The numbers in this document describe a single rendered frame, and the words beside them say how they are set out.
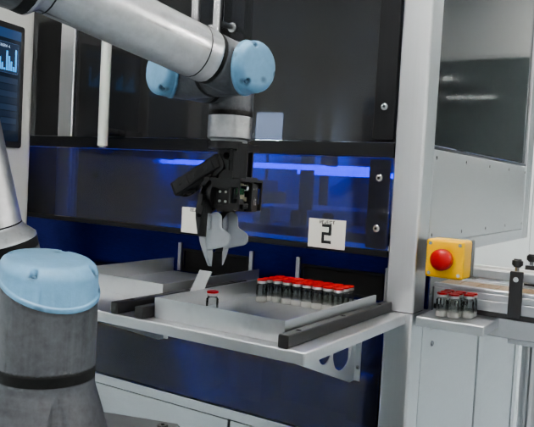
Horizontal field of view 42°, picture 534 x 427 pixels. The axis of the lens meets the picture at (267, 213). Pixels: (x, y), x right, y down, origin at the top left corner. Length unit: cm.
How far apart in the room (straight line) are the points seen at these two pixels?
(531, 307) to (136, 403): 96
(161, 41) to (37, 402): 46
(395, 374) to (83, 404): 71
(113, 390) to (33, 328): 103
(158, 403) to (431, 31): 105
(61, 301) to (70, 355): 7
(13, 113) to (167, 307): 87
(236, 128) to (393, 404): 63
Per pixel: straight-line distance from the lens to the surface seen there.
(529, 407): 149
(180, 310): 117
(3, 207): 95
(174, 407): 172
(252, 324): 108
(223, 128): 115
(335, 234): 141
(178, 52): 94
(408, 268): 136
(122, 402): 183
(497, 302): 143
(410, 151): 135
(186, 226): 162
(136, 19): 90
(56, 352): 84
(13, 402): 86
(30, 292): 82
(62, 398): 85
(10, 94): 188
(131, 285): 139
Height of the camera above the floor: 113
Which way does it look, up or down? 3 degrees down
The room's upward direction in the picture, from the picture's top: 3 degrees clockwise
